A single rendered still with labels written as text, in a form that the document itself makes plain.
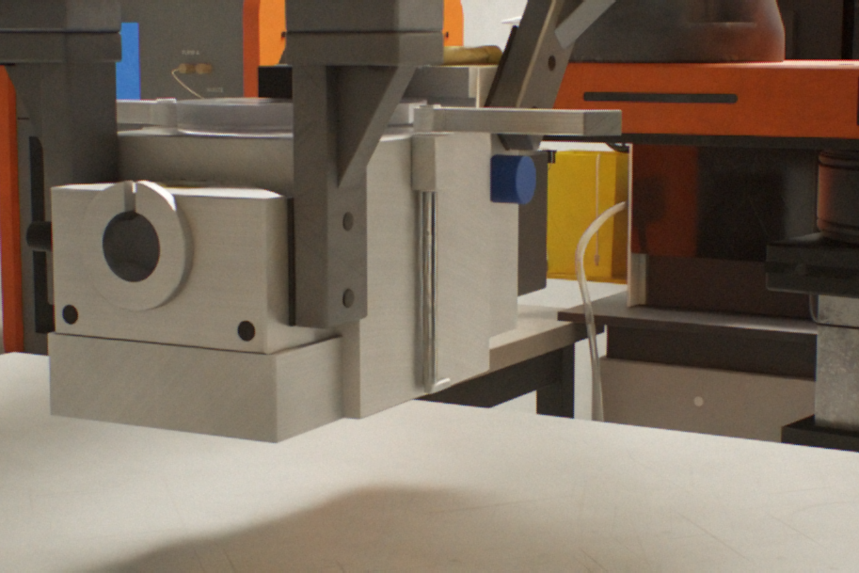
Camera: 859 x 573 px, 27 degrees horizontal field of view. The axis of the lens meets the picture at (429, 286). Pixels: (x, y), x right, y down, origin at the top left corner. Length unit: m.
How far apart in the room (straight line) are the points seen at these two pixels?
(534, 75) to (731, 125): 0.45
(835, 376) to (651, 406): 1.08
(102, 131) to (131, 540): 0.16
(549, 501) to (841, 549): 0.12
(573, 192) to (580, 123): 1.74
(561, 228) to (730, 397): 0.34
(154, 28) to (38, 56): 1.29
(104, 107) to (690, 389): 1.63
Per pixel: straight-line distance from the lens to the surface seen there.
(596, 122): 0.57
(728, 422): 2.16
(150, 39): 1.88
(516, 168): 0.64
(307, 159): 0.53
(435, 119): 0.58
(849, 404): 1.13
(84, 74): 0.59
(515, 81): 0.65
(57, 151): 0.59
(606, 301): 2.31
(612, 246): 2.29
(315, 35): 0.53
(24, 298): 2.03
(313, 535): 0.66
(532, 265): 0.73
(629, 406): 2.21
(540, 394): 2.40
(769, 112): 1.09
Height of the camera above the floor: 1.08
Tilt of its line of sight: 8 degrees down
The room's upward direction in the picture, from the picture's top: straight up
